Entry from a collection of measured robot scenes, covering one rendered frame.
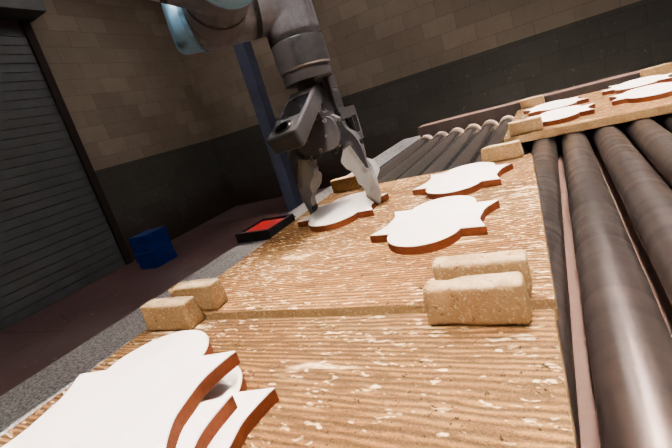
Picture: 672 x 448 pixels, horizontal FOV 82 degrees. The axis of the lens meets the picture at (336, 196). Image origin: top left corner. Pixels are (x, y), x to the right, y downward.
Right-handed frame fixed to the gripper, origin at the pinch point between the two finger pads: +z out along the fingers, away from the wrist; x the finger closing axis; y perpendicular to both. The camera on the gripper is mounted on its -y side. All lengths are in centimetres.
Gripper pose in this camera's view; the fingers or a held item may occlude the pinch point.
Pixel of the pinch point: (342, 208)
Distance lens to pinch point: 57.2
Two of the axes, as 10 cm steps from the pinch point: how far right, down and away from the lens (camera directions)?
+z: 3.0, 9.4, 1.7
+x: -8.6, 1.9, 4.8
